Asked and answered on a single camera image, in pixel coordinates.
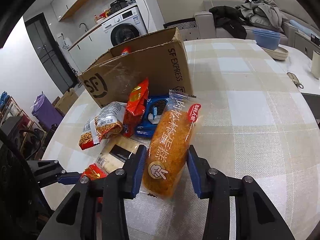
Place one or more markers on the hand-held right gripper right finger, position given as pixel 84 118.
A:
pixel 196 175

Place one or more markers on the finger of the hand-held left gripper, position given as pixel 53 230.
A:
pixel 70 178

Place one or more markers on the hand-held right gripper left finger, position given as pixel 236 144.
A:
pixel 137 172

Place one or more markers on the clear biscuit packet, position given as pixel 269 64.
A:
pixel 117 152

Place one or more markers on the orange floss cake packet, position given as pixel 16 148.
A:
pixel 172 140

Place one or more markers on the white noodle snack packet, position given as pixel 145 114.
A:
pixel 105 125

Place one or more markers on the blue cookie packet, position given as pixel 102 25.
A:
pixel 153 115

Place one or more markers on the brown cardboard box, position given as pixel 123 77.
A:
pixel 140 70

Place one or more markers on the purple bag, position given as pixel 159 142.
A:
pixel 47 112

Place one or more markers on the cardboard box on floor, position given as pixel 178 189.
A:
pixel 66 101

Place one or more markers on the wooden rack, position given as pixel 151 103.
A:
pixel 18 110

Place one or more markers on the dark glass sliding door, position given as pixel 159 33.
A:
pixel 47 52

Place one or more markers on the white kitchen base cabinets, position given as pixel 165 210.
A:
pixel 87 47

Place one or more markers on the white washing machine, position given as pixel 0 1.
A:
pixel 125 32

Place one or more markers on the beige plate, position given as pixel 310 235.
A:
pixel 281 53

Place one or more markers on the blue bowl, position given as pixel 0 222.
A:
pixel 265 33
pixel 267 43

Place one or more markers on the grey sofa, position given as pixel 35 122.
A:
pixel 203 25

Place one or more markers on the kitchen faucet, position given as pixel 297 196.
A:
pixel 87 28

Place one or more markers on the black jacket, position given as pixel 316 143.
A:
pixel 227 20

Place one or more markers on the red bag on washer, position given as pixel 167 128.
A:
pixel 105 13

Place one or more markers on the white cup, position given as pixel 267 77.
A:
pixel 316 63

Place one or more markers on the black pressure cooker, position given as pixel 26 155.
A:
pixel 118 6

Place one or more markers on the grey low cabinet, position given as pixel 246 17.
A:
pixel 303 42

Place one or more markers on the white upper cabinet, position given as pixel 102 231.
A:
pixel 72 2

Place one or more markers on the grey clothes pile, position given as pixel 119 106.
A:
pixel 265 12

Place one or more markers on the light blue pillow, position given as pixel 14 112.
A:
pixel 298 26

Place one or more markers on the small black box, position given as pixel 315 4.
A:
pixel 315 38

